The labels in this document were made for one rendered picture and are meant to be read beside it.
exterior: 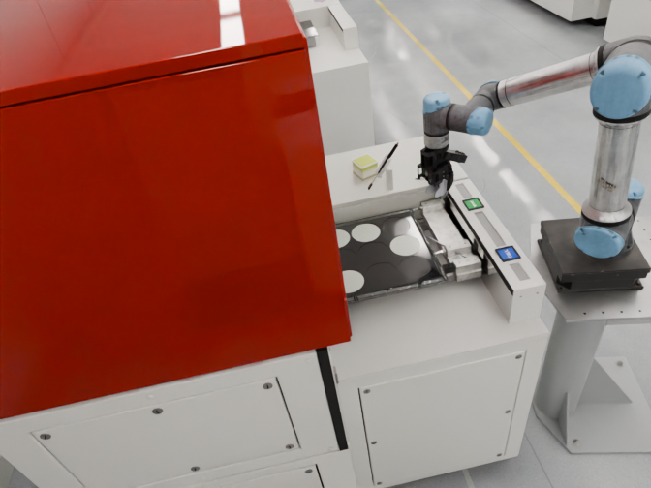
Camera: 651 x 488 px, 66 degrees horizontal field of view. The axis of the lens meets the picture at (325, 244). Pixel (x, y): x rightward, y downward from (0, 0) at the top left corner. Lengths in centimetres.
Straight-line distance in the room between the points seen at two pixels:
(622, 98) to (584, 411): 149
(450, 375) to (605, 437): 97
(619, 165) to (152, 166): 105
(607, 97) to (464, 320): 71
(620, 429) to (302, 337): 170
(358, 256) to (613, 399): 130
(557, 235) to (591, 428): 94
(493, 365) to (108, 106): 126
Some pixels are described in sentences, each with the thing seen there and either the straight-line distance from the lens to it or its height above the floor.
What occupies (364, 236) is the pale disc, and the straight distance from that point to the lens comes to 172.
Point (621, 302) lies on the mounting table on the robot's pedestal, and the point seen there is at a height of 82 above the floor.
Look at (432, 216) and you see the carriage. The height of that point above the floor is 88.
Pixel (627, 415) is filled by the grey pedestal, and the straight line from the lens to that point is 247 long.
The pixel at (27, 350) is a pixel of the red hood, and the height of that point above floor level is 139.
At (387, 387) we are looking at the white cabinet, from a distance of 152.
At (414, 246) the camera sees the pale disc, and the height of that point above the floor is 90.
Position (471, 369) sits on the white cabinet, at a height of 73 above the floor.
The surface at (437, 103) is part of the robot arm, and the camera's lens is 147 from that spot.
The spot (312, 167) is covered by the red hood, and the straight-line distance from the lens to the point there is 73.
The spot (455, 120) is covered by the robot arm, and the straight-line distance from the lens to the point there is 146.
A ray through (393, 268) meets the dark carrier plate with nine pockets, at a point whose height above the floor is 90.
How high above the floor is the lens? 201
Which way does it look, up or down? 40 degrees down
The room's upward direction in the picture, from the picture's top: 10 degrees counter-clockwise
